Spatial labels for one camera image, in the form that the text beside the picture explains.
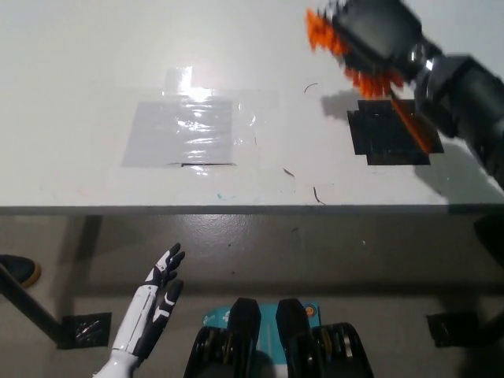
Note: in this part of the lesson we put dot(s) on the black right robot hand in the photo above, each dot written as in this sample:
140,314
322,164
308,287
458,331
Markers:
378,31

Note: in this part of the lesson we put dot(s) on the black shoe tan sole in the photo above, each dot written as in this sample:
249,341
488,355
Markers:
19,267

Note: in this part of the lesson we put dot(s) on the black floor tape patch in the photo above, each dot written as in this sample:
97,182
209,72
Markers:
86,330
453,328

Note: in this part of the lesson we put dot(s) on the orange microfiber telescopic duster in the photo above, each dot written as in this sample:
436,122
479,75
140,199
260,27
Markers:
321,33

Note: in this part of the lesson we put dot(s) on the black metal table leg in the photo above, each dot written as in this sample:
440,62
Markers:
31,305

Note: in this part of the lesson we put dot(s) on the clear plastic sheet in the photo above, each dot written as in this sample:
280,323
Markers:
157,134

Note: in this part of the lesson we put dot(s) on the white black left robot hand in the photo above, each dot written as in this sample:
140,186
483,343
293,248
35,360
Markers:
151,307

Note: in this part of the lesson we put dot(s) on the clear plastic film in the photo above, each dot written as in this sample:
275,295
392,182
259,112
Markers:
177,78

